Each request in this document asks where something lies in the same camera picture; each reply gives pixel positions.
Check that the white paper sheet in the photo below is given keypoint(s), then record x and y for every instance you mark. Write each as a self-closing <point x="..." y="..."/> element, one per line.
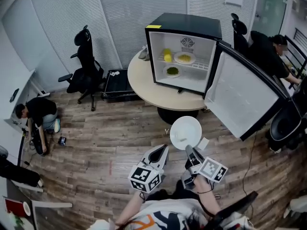
<point x="203" y="143"/>

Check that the black flat case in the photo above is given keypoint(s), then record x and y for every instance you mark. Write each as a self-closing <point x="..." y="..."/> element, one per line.
<point x="118" y="83"/>

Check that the yellow corn cob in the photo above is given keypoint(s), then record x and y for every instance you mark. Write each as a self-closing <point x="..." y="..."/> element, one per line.
<point x="167" y="54"/>

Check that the person's right forearm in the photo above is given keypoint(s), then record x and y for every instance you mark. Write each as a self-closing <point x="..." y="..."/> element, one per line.
<point x="208" y="195"/>

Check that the black bag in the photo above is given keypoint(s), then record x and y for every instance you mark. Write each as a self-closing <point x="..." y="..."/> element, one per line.
<point x="19" y="174"/>

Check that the plate with green food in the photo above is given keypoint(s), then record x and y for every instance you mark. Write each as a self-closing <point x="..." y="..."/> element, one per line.
<point x="172" y="71"/>

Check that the red box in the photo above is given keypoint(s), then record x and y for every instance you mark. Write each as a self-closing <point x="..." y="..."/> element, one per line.
<point x="15" y="207"/>

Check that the black phone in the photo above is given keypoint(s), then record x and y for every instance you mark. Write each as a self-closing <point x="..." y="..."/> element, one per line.
<point x="14" y="95"/>

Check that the white desk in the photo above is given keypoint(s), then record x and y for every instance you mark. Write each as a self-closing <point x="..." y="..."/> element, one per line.
<point x="14" y="80"/>

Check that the black mini fridge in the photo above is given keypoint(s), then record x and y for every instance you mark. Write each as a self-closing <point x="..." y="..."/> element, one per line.
<point x="192" y="56"/>

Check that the white plate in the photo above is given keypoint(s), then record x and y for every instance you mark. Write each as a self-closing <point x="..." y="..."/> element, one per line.
<point x="185" y="132"/>

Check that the round beige table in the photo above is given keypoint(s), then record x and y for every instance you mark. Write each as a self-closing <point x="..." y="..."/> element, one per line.
<point x="144" y="83"/>

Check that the black office chair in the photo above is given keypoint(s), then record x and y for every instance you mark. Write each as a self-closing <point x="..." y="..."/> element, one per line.
<point x="239" y="35"/>
<point x="84" y="63"/>

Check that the black wrist band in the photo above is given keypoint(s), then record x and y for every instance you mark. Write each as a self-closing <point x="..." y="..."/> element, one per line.
<point x="206" y="191"/>

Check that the plate with yellow food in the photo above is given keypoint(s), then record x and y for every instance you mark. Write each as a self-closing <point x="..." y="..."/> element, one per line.
<point x="184" y="57"/>

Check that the grey cloth item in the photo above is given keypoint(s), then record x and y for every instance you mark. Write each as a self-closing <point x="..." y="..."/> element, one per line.
<point x="144" y="53"/>

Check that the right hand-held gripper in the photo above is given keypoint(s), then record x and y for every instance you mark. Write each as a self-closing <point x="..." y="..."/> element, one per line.
<point x="212" y="170"/>

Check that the black round seat chair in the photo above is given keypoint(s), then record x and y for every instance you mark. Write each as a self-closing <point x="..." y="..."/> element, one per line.
<point x="285" y="126"/>

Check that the person's dark trousers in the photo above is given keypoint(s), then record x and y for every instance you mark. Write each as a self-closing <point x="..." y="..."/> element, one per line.
<point x="177" y="190"/>

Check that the person's white printed shirt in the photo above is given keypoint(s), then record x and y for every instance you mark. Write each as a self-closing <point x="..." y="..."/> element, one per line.
<point x="165" y="215"/>

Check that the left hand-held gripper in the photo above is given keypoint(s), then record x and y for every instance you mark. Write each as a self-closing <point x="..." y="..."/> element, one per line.
<point x="144" y="176"/>

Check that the small black device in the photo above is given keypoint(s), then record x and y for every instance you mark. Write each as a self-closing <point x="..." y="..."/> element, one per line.
<point x="62" y="141"/>

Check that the person's left forearm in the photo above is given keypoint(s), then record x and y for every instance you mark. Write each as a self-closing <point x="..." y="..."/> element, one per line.
<point x="132" y="208"/>

